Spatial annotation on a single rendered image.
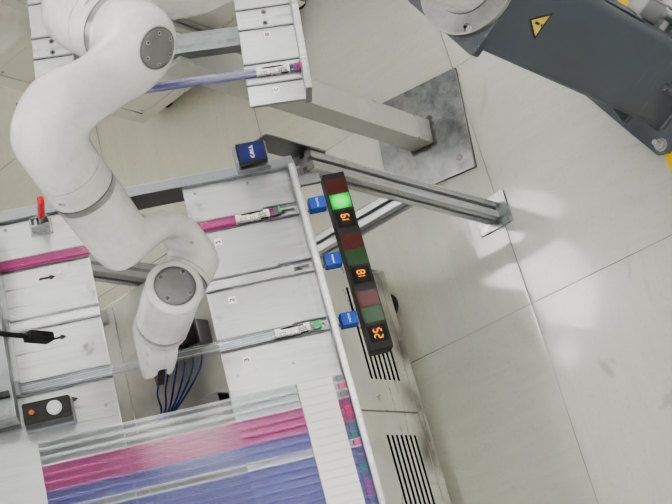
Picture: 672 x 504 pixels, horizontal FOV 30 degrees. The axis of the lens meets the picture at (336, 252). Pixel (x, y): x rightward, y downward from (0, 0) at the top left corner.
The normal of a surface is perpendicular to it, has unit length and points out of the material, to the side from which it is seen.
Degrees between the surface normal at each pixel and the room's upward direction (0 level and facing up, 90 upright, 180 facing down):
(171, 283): 56
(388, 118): 90
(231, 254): 46
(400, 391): 90
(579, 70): 90
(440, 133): 0
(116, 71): 65
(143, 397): 0
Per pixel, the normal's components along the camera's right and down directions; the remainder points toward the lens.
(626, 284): -0.64, -0.12
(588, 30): 0.55, 0.62
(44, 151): 0.21, 0.50
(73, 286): 0.08, -0.39
